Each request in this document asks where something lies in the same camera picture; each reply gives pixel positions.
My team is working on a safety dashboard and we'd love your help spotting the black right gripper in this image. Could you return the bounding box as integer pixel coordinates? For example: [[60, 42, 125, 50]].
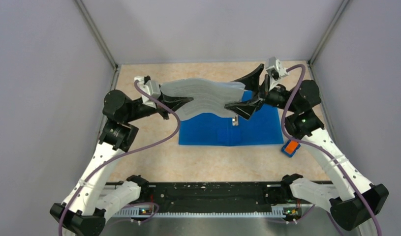
[[225, 64, 299, 120]]

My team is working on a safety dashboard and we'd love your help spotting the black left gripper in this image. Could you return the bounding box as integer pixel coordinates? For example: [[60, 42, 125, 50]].
[[125, 84, 194, 122]]

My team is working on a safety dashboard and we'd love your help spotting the white printed paper stack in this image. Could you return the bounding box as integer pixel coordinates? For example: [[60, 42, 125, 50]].
[[160, 78, 245, 121]]

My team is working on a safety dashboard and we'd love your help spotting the blue plastic file folder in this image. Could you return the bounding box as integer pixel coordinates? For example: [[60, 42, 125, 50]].
[[178, 105, 283, 147]]

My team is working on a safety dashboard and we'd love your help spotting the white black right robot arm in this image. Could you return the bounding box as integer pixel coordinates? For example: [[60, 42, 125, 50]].
[[225, 64, 389, 235]]

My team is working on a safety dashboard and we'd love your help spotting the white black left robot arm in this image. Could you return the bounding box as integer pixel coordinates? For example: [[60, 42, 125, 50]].
[[50, 89, 194, 236]]

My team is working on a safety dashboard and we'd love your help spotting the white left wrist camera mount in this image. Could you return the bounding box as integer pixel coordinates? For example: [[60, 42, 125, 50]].
[[134, 76, 161, 108]]

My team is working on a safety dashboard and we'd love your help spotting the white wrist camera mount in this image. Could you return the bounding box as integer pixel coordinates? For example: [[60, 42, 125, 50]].
[[265, 57, 289, 81], [134, 76, 161, 108]]

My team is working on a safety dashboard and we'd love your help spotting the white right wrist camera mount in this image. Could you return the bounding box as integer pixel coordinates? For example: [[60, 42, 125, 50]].
[[265, 57, 289, 81]]

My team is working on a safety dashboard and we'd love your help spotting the grey aluminium frame post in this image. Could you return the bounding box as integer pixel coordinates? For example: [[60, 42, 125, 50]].
[[308, 0, 352, 67]]

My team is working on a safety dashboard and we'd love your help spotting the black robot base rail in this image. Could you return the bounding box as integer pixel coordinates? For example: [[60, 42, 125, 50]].
[[119, 181, 313, 216]]

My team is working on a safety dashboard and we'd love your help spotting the grey left frame post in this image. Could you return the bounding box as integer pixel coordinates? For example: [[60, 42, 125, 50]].
[[73, 0, 119, 71]]

